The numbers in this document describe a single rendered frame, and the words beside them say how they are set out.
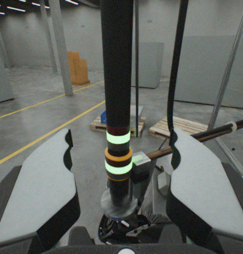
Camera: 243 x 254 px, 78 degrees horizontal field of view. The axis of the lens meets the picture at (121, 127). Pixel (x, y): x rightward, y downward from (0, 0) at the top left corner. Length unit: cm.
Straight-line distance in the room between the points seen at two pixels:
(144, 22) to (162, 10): 129
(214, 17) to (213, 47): 685
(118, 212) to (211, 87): 559
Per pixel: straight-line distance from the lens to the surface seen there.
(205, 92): 579
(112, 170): 23
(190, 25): 1235
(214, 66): 567
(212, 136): 39
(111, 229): 55
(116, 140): 20
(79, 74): 847
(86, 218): 204
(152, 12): 1285
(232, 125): 44
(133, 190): 29
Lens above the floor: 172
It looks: 28 degrees down
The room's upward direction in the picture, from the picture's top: straight up
